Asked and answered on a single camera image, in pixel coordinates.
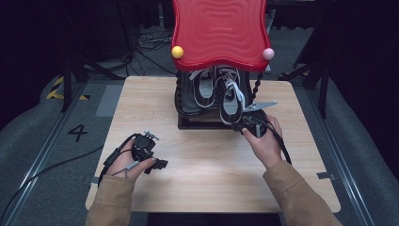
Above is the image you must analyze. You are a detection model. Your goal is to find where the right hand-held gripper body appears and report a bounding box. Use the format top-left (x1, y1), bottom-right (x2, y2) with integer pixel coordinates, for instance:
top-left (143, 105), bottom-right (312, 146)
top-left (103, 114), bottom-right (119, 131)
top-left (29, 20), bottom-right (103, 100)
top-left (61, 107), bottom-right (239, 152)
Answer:
top-left (240, 100), bottom-right (279, 139)

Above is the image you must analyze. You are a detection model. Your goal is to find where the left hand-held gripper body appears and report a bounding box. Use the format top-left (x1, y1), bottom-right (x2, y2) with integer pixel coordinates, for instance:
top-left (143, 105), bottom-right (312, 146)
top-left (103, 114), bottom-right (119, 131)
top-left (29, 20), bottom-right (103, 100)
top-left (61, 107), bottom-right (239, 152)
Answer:
top-left (131, 130), bottom-right (160, 165)

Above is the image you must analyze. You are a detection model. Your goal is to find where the black canvas sneaker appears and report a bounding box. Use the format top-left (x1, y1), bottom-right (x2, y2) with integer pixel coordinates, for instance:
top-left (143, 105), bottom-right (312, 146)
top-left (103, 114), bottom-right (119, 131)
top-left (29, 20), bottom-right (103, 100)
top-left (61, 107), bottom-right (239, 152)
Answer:
top-left (188, 67), bottom-right (217, 109)
top-left (215, 65), bottom-right (247, 126)

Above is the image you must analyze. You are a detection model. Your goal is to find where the red and black shoe rack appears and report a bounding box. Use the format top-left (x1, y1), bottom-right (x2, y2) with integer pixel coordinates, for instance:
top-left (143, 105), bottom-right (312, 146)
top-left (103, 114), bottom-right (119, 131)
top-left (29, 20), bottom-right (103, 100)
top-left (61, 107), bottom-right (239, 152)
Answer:
top-left (170, 0), bottom-right (276, 131)

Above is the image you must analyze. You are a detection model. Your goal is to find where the person's left hand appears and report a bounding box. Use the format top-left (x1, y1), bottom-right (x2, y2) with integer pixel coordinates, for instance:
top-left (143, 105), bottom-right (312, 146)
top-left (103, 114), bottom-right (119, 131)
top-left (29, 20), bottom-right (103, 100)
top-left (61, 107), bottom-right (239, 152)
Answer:
top-left (104, 137), bottom-right (158, 182)

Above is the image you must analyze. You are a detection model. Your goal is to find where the person's right hand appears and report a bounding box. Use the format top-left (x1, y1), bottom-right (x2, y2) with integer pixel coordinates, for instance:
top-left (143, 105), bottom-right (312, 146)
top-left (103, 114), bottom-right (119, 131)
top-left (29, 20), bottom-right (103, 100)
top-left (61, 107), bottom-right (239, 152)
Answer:
top-left (241, 114), bottom-right (284, 170)

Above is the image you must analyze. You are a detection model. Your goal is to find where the black metal stand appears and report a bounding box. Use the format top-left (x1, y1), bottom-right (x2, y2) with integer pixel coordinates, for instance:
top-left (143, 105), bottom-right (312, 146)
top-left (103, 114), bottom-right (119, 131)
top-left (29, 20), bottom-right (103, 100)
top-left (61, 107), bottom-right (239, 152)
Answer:
top-left (278, 57), bottom-right (332, 120)
top-left (59, 0), bottom-right (128, 113)

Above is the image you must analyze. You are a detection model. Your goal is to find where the yellow and black floor tape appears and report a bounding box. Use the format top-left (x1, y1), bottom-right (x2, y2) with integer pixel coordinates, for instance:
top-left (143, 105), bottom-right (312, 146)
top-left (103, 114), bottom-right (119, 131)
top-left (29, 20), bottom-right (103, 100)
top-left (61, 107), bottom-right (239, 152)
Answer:
top-left (45, 75), bottom-right (91, 102)

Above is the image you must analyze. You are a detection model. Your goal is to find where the thin gray cord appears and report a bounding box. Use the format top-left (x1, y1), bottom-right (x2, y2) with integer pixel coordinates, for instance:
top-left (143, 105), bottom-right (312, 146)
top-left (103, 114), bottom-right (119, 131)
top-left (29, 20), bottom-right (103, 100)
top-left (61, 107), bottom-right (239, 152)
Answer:
top-left (110, 159), bottom-right (141, 180)

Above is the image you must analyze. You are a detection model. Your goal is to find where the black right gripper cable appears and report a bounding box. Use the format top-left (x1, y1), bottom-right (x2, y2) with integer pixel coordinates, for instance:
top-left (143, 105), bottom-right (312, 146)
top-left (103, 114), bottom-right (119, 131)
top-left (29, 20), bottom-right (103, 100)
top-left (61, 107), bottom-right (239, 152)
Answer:
top-left (256, 117), bottom-right (293, 166)

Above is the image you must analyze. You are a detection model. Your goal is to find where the black floor cable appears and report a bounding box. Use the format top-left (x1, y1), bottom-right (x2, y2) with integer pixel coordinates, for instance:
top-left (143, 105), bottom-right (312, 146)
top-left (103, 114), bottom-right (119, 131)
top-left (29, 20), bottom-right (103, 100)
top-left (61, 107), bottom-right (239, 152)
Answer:
top-left (0, 144), bottom-right (105, 220)

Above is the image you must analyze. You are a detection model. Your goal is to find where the bundle of floor cables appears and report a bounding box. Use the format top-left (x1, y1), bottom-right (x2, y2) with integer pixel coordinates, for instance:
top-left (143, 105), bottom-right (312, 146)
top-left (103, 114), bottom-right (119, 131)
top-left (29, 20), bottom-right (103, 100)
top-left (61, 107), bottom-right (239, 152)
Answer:
top-left (125, 26), bottom-right (177, 77)

